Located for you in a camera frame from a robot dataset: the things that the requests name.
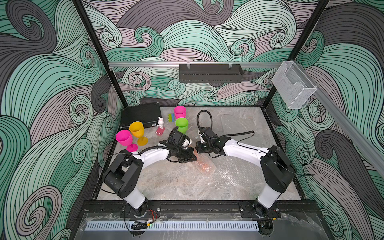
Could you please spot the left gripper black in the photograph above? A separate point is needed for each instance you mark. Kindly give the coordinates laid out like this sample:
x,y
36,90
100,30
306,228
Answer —
x,y
188,158

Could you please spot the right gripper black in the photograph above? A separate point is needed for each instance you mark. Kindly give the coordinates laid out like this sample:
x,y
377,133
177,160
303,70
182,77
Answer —
x,y
199,149

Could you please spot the orange glass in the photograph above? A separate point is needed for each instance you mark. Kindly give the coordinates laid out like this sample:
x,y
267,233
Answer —
x,y
204,165

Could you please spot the bubble wrap sheet of green glass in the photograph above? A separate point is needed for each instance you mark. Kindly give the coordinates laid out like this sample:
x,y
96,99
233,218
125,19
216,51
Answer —
x,y
234,173

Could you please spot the pink wine glass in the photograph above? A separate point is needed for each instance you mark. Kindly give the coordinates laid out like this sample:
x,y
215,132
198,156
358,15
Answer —
x,y
180,112

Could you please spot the yellow wine glass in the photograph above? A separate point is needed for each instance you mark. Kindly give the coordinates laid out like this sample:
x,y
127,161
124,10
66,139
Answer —
x,y
137,130

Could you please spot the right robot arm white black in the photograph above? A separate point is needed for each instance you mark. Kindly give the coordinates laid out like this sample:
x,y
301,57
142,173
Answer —
x,y
276,167

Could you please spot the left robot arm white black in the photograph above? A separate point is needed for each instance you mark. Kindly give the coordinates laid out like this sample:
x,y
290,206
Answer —
x,y
124,172

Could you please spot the white bunny figurine pink base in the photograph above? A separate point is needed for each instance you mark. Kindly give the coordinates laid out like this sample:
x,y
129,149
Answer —
x,y
160,130

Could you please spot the green blue small block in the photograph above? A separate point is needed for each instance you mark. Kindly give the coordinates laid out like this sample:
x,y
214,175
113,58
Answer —
x,y
171,117

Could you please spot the black case box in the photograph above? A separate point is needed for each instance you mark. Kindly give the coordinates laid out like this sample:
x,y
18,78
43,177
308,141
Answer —
x,y
148,114

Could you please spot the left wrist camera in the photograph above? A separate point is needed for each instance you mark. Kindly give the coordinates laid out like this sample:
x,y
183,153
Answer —
x,y
179,139

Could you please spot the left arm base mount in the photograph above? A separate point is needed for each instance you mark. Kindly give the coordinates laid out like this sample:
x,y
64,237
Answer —
x,y
149,209

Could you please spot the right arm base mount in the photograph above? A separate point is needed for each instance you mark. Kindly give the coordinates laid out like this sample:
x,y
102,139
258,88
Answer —
x,y
249,209

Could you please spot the white slotted cable duct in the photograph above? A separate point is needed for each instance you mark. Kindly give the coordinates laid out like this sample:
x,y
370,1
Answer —
x,y
175,226

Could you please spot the black wall tray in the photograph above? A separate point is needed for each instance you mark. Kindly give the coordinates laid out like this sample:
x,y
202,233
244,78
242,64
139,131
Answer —
x,y
212,74

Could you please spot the clear plastic wall bin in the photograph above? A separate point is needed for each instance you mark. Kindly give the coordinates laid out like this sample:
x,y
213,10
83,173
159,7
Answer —
x,y
293,84

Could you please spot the aluminium rail back wall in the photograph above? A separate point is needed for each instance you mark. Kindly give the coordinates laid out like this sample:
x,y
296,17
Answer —
x,y
166,64

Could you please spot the aluminium rail wall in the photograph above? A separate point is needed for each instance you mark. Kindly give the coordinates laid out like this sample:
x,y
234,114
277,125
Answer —
x,y
166,64
350,106

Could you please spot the aluminium rail right wall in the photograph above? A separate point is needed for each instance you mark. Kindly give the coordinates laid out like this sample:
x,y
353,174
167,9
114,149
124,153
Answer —
x,y
350,106

